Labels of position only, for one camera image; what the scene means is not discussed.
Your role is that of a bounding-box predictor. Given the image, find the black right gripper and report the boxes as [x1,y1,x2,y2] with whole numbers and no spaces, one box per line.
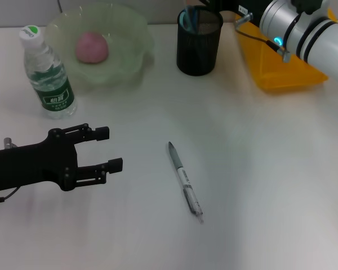
[199,0,268,18]

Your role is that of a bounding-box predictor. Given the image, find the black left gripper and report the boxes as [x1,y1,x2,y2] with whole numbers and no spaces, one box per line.
[0,123,124,192]

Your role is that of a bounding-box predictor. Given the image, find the blue scissors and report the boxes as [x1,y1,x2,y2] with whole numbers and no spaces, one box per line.
[179,4,199,33]

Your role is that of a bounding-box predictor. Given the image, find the grey white pen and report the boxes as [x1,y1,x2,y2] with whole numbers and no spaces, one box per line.
[168,141,205,225]

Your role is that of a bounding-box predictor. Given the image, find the green label water bottle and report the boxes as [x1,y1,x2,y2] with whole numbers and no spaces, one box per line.
[19,24,77,120]

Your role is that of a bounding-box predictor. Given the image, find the pink peach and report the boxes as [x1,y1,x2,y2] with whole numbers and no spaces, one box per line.
[75,31,109,65]

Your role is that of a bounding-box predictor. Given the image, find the black mesh pen holder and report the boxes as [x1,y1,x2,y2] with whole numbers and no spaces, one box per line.
[176,6,224,76]

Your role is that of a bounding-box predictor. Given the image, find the green translucent fruit bowl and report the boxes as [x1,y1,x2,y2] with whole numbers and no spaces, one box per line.
[46,2,155,88]

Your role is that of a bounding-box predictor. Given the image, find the right gripper silver connector plug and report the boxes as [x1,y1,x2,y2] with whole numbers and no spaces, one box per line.
[233,11,255,29]

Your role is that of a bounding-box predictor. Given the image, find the gripper silver connector plug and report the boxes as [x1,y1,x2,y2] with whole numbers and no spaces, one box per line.
[233,11,255,29]
[3,137,18,150]

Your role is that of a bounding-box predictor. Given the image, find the yellow plastic storage bin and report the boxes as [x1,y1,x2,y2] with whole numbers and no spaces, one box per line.
[235,7,338,91]

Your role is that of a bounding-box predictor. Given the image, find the left gripper silver connector plug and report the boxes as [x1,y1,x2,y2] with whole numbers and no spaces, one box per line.
[3,137,18,150]

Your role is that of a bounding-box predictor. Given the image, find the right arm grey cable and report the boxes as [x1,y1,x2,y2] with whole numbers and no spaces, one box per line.
[235,27,292,63]

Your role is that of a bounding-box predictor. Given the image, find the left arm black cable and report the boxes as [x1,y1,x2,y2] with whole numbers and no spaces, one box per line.
[0,187,19,205]

